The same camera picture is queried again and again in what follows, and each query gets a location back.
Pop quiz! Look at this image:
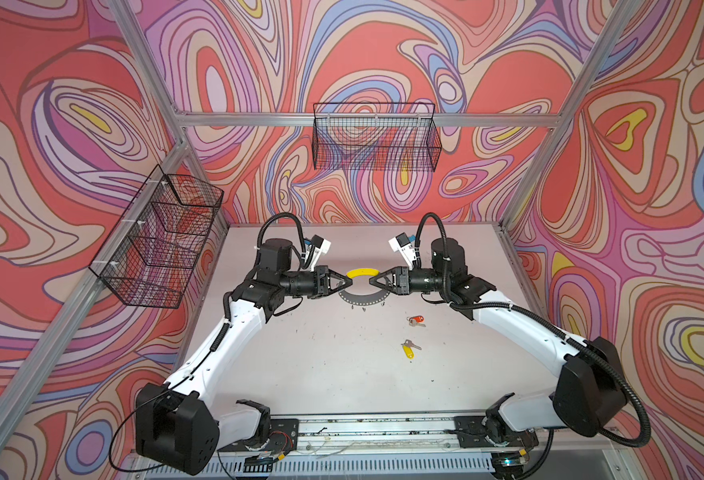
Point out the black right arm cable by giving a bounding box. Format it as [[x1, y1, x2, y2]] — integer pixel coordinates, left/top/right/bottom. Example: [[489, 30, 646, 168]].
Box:
[[414, 211, 653, 449]]

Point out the grey keyring with yellow grip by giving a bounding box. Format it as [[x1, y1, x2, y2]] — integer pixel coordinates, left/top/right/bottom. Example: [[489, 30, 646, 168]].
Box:
[[339, 268, 389, 307]]

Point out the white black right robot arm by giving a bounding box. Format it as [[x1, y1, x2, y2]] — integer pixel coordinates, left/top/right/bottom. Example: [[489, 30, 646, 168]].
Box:
[[369, 234, 628, 443]]

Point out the aluminium frame extrusion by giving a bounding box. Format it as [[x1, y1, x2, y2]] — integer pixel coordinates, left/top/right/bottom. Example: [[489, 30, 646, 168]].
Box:
[[0, 0, 647, 457]]

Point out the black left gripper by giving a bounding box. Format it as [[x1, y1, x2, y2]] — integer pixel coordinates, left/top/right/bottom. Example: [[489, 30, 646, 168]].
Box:
[[279, 268, 353, 300]]

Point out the black wire basket back wall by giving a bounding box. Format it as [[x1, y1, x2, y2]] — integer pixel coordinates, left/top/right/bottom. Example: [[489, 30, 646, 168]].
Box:
[[311, 101, 443, 172]]

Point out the key with yellow tag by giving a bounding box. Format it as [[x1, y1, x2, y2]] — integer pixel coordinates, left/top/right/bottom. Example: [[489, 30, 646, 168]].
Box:
[[401, 339, 422, 360]]

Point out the black wire basket wall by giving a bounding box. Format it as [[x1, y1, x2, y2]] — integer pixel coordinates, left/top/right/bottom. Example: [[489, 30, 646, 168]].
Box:
[[311, 101, 443, 172], [89, 173, 224, 309]]

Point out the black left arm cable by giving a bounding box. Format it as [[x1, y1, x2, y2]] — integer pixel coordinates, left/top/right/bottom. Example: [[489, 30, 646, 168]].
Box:
[[257, 211, 310, 265]]

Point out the key with red tag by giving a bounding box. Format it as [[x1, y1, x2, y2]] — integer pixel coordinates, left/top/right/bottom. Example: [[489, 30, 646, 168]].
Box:
[[407, 316, 425, 327]]

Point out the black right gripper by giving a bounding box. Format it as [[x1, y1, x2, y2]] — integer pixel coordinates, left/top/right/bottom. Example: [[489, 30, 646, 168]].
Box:
[[370, 266, 450, 296]]

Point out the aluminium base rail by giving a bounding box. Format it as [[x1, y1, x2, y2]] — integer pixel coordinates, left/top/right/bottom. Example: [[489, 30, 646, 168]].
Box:
[[128, 410, 617, 478]]

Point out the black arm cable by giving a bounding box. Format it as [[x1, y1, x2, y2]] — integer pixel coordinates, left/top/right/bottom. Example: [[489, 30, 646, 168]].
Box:
[[414, 211, 653, 449], [257, 211, 310, 265]]

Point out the black wire basket left wall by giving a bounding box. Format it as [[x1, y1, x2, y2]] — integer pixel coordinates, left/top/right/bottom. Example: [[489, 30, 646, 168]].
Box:
[[89, 173, 224, 309]]

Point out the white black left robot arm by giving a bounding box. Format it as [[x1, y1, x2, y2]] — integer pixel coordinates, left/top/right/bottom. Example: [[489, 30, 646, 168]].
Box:
[[133, 236, 352, 475]]

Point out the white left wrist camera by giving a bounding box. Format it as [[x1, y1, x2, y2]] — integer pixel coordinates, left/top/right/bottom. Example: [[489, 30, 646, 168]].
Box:
[[303, 235, 331, 271]]

